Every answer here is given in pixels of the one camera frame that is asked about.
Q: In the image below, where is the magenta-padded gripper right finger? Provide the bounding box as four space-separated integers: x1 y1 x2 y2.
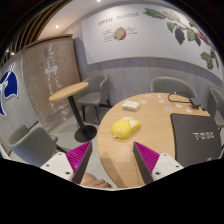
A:
132 141 184 186

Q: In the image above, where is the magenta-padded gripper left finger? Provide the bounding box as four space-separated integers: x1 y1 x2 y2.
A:
39 140 94 185

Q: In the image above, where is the yellow computer mouse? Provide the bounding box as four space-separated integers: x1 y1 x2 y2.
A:
111 116 141 140

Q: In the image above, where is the black mouse pad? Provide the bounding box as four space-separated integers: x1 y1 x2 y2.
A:
169 113 223 168

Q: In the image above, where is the person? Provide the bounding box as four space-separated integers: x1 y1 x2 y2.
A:
79 171 113 190

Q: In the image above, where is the small white box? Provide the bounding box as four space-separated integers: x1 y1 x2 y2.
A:
121 100 141 112

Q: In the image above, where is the round wooden side table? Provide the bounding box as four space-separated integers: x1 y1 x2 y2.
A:
48 81 98 144

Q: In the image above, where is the black cable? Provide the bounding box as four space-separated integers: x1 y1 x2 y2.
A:
167 91 195 105

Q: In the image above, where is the brown wall board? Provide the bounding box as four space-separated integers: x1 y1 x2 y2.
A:
21 34 83 134

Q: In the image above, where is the blue wall logo sign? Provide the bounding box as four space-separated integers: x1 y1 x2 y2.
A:
0 64 20 117

